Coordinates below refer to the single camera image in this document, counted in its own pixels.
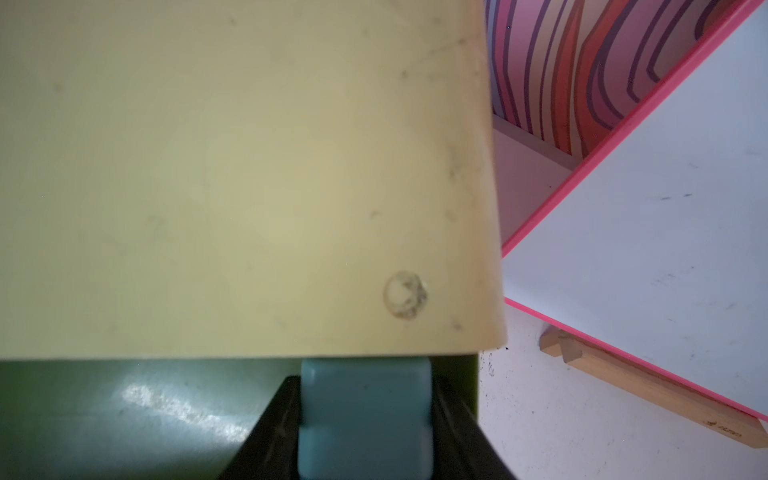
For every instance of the blue plug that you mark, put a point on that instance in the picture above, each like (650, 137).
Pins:
(366, 418)

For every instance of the pink framed whiteboard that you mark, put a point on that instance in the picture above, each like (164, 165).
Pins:
(656, 245)

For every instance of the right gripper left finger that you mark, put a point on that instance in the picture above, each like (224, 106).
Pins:
(270, 451)

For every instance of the wooden whiteboard stand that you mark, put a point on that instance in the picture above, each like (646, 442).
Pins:
(654, 388)

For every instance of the yellow green drawer cabinet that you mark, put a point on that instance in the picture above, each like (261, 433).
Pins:
(193, 179)

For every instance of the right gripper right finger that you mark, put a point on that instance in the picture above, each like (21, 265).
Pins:
(461, 449)

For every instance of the green top drawer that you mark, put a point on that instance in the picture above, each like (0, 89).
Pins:
(154, 419)

